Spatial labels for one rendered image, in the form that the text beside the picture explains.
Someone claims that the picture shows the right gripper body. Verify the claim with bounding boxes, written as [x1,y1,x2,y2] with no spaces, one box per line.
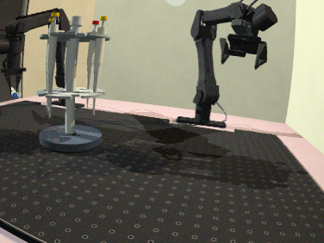
[1,54,26,76]

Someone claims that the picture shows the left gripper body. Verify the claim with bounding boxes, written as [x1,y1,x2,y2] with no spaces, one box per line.
[227,22,267,57]

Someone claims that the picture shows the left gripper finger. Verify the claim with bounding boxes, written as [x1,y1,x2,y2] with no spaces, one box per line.
[220,38,229,65]
[255,42,267,70]

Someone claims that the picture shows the white pipette with blue push button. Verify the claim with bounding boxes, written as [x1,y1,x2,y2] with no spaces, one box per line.
[11,88,22,98]

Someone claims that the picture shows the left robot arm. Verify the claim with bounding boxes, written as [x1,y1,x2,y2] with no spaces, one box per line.
[176,2,277,128]

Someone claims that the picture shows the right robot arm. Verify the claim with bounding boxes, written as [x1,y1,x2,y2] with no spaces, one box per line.
[0,9,71,107]

